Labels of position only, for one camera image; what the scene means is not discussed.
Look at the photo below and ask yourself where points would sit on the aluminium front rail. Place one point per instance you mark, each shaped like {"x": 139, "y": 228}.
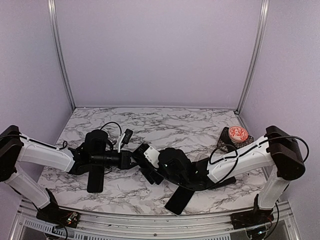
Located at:
{"x": 111, "y": 226}

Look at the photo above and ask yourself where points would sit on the red white patterned bowl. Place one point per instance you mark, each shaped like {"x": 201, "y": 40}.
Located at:
{"x": 237, "y": 134}

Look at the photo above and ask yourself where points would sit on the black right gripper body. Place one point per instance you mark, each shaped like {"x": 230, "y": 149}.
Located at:
{"x": 151, "y": 175}

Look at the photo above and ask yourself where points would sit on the aluminium left corner post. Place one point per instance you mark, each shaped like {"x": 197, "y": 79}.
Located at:
{"x": 59, "y": 52}

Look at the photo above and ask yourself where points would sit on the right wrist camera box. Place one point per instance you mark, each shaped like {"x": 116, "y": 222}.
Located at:
{"x": 147, "y": 156}

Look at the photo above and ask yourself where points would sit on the aluminium corner post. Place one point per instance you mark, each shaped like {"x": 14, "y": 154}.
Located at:
{"x": 59, "y": 52}
{"x": 260, "y": 33}

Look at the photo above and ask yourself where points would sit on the aluminium right corner post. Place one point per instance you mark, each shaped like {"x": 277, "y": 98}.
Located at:
{"x": 260, "y": 33}

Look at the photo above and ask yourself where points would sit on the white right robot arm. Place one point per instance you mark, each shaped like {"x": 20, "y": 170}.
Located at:
{"x": 275, "y": 149}

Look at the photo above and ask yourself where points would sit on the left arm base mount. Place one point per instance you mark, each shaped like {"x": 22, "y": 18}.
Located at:
{"x": 52, "y": 213}

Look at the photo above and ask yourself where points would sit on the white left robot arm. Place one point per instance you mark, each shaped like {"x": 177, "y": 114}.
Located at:
{"x": 16, "y": 148}

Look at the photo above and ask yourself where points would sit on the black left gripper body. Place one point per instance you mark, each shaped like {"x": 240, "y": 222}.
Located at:
{"x": 102, "y": 158}

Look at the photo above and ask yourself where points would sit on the black phone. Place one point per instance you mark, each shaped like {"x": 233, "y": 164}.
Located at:
{"x": 226, "y": 182}
{"x": 179, "y": 200}
{"x": 95, "y": 182}

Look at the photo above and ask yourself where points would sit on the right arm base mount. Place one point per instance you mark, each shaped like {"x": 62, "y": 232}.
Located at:
{"x": 250, "y": 218}

